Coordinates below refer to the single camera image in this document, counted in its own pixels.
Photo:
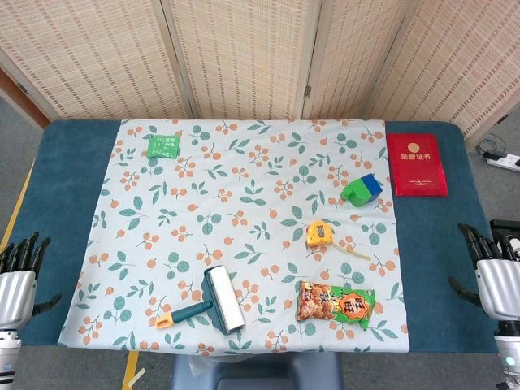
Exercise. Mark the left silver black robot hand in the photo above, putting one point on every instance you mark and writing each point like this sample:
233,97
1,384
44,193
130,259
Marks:
16,296

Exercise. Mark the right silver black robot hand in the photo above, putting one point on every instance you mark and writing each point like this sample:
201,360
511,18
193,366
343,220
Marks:
499,284

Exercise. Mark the yellow tape measure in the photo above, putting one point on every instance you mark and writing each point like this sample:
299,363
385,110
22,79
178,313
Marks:
319,233

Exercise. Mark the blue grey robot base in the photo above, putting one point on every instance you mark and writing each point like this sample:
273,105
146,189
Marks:
260,373

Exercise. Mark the black white sneaker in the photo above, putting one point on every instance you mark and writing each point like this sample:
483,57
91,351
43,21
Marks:
516,245

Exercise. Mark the black stand base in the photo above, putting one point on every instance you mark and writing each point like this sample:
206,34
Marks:
505,226

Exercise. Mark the dark blue table mat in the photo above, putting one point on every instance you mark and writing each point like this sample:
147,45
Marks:
61,183

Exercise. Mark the white power strip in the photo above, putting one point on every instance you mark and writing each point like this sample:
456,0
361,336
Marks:
503,161

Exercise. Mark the red certificate folder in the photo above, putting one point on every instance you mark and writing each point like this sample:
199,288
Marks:
416,166

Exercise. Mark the metal screen hinge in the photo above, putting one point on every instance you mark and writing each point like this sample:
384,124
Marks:
307,91
22,88
502,119

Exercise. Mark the green and blue toy block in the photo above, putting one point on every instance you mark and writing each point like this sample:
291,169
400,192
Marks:
361,191

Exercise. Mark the orange green snack bag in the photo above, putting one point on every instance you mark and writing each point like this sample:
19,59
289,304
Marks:
333,304

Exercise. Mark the green foil packet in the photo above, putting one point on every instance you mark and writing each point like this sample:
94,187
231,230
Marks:
163,146

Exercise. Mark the woven folding screen panel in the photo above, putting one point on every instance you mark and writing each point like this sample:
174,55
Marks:
353,57
93,57
459,61
243,57

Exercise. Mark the floral patterned tablecloth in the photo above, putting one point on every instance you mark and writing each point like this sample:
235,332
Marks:
243,170

